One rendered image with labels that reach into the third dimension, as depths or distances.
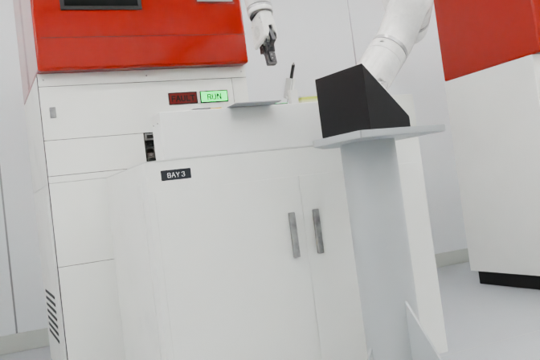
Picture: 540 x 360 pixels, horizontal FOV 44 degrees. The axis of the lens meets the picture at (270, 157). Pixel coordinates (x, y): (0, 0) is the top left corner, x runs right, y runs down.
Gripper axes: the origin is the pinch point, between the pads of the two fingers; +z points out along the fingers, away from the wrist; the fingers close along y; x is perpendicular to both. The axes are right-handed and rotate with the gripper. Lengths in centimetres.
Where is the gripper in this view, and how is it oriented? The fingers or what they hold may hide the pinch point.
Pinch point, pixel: (271, 59)
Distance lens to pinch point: 217.1
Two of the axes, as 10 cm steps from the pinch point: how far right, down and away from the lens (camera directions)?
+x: 9.1, -0.9, 4.1
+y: 3.7, -3.0, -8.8
